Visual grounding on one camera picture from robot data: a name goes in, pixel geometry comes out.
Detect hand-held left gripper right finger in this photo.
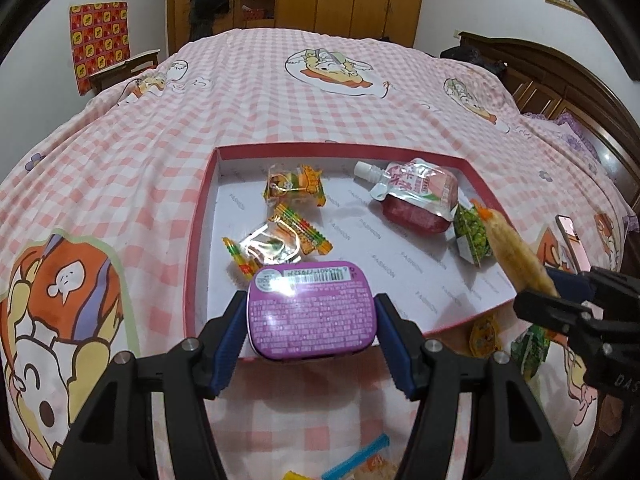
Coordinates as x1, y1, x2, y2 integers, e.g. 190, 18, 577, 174
374, 292, 571, 480

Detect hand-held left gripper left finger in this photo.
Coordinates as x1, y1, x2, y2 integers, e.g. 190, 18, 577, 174
50, 291, 250, 480

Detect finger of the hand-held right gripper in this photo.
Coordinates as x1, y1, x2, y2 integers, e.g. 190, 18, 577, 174
514, 288, 603, 347
546, 266, 640, 312

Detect green pea packet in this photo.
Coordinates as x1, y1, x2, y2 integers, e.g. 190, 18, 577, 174
452, 200, 496, 265
510, 325, 551, 378

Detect rice cracker pack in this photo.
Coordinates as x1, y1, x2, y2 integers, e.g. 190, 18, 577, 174
470, 199, 561, 298

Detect small orange packet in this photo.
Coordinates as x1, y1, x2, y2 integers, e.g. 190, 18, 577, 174
469, 317, 503, 358

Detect red cardboard box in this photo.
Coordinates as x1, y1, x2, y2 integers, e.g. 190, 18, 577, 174
182, 142, 518, 361

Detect purple tin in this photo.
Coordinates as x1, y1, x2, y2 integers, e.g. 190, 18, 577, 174
246, 260, 379, 361

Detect clear bag with blue edge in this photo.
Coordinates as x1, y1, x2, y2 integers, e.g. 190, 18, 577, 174
320, 447, 401, 480

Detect pink jelly pouch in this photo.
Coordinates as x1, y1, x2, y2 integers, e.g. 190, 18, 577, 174
354, 157, 460, 235

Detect pink smartphone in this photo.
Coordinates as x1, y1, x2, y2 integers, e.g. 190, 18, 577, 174
555, 214, 593, 273

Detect purple lace pillow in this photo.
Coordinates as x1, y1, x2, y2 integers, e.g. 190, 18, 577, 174
554, 112, 602, 162

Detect dark wooden headboard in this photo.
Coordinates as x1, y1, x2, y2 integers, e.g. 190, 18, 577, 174
457, 31, 640, 211

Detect dark cloth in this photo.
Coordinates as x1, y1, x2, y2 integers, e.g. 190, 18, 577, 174
440, 45, 506, 78

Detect wooden side table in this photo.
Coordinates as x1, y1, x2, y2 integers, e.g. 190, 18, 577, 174
87, 49, 161, 93

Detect hanging dark clothes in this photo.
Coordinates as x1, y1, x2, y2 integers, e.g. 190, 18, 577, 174
187, 0, 231, 41

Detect red and yellow wall poster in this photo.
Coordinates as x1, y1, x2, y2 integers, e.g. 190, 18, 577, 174
69, 0, 132, 97

